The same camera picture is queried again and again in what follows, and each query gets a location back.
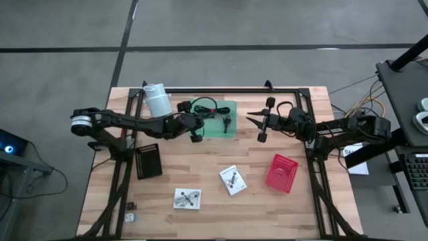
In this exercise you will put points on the computer with blue light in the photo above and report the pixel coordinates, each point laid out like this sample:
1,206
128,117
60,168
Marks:
10,144

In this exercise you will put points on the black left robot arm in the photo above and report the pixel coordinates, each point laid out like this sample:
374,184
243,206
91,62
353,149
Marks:
140,124

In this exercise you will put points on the white cylindrical projector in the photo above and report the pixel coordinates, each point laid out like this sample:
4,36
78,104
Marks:
157,100

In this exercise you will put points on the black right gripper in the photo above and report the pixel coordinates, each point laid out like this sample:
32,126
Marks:
277,122

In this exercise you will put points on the small desk caster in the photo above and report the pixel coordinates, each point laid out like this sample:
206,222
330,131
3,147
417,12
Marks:
397,209

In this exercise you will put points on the red round disc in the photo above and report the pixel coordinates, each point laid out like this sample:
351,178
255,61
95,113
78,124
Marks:
279,174

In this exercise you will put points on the black slotted plastic basket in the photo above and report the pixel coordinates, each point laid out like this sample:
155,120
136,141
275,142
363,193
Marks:
148,162

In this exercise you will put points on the red slotted plastic basket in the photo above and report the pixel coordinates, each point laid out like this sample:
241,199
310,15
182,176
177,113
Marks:
287,160

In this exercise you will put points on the white grey device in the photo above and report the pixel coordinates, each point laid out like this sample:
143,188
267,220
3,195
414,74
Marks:
424,104
421,123

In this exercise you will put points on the green translucent plastic bin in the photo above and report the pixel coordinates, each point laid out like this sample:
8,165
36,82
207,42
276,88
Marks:
217,130

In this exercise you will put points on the black pole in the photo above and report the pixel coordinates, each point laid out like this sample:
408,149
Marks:
408,55

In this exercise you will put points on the dark side stand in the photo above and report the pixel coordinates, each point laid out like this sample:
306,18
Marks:
20,164

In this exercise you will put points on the white packaged accessory card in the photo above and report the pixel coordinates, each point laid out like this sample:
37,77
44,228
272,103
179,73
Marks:
187,199
233,180

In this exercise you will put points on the black keyboard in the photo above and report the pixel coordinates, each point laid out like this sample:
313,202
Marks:
417,172

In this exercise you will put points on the white paper sheet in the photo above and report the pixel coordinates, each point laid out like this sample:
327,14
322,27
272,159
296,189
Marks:
359,169

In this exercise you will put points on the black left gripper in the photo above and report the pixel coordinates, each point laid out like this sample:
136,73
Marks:
190,125

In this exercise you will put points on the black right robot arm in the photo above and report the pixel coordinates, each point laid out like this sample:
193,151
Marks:
337,129

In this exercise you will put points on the small white block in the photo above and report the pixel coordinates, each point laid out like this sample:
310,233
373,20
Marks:
129,218

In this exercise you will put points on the black aluminium table frame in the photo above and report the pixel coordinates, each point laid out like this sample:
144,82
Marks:
234,90

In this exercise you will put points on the black side desk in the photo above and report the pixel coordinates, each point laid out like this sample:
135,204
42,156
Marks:
404,100

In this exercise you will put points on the small black block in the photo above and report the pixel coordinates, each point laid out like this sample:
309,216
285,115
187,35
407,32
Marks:
131,205

